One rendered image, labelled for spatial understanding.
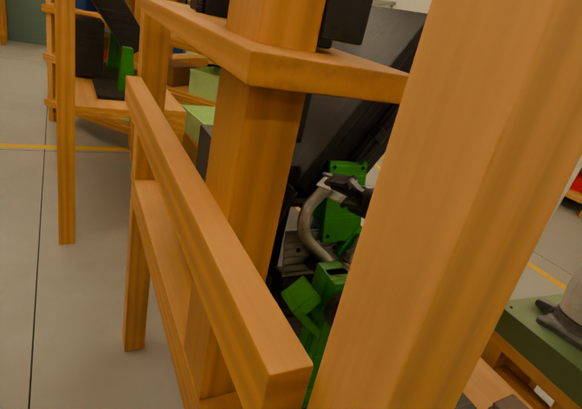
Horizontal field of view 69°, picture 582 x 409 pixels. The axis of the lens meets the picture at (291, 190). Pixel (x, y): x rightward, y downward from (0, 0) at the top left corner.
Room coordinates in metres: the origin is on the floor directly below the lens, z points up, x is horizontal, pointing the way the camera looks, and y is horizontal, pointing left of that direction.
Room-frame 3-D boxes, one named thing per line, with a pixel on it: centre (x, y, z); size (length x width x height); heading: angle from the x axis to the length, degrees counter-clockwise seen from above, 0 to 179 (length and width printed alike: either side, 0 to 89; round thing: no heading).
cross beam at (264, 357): (0.87, 0.29, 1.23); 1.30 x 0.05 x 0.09; 30
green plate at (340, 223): (1.02, -0.12, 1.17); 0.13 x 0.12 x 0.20; 30
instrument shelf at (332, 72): (0.92, 0.19, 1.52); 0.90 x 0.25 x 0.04; 30
